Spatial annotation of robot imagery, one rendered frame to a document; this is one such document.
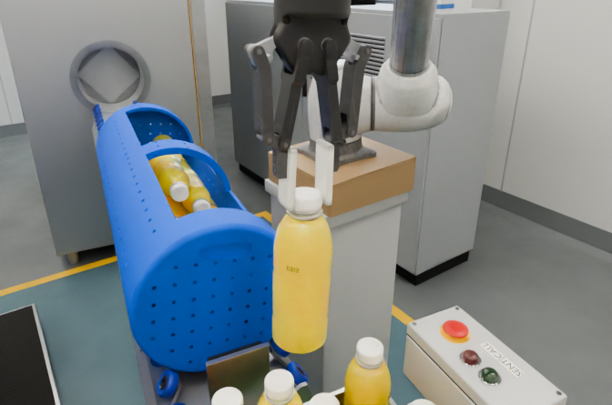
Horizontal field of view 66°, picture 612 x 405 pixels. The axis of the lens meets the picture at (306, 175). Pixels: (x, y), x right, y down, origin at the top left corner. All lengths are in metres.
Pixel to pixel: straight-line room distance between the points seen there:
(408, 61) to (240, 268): 0.69
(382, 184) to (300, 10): 0.94
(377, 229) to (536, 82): 2.23
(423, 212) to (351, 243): 1.18
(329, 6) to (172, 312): 0.54
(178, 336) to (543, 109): 2.98
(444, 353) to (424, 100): 0.73
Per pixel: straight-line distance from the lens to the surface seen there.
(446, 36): 2.29
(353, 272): 1.45
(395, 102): 1.27
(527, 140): 3.55
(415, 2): 1.14
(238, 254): 0.78
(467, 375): 0.71
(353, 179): 1.26
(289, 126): 0.48
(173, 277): 0.76
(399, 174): 1.38
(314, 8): 0.45
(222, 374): 0.79
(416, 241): 2.58
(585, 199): 3.46
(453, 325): 0.76
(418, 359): 0.78
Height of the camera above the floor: 1.58
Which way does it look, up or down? 23 degrees down
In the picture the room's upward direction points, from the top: straight up
